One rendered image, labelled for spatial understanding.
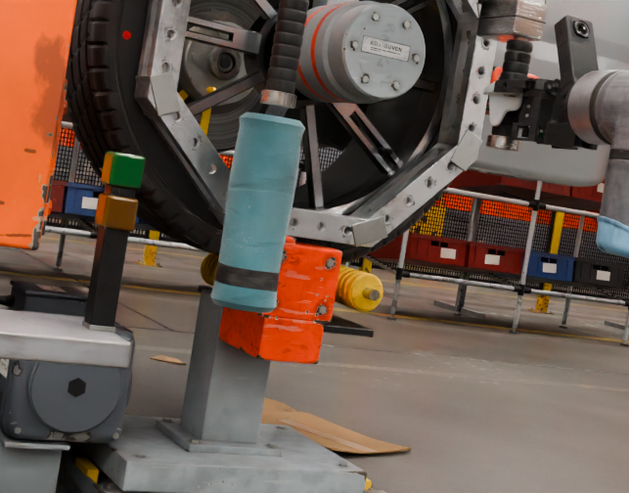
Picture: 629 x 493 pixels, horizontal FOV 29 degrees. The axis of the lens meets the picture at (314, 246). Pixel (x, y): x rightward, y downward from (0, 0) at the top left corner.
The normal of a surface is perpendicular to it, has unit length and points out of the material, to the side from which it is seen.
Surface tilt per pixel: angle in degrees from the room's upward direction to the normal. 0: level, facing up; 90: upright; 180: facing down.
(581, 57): 62
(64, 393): 90
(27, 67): 90
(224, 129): 90
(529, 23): 90
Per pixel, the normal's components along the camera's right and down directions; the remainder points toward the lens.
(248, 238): -0.11, 0.06
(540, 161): 0.44, 0.12
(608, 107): -0.90, 0.04
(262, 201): 0.11, 0.11
